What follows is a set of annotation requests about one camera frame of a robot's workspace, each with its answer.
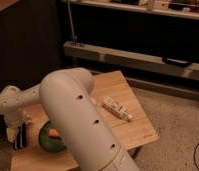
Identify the pale translucent gripper finger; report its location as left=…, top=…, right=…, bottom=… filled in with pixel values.
left=6, top=128, right=19, bottom=143

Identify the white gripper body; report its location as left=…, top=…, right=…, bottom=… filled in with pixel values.
left=4, top=116, right=26, bottom=129

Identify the black handle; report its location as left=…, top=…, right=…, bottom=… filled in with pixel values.
left=162, top=57, right=192, bottom=68

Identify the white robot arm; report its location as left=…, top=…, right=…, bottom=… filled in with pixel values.
left=0, top=68, right=139, bottom=171

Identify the grey metal rail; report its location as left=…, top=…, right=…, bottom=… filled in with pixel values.
left=63, top=41, right=199, bottom=81

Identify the green plate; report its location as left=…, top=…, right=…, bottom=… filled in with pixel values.
left=38, top=121, right=66, bottom=153

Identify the orange carrot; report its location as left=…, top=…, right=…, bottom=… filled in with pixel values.
left=49, top=129, right=59, bottom=138

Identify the wooden shelf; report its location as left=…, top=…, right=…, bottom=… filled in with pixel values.
left=61, top=0, right=199, bottom=20

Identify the metal pole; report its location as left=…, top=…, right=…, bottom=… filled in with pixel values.
left=67, top=0, right=77, bottom=44

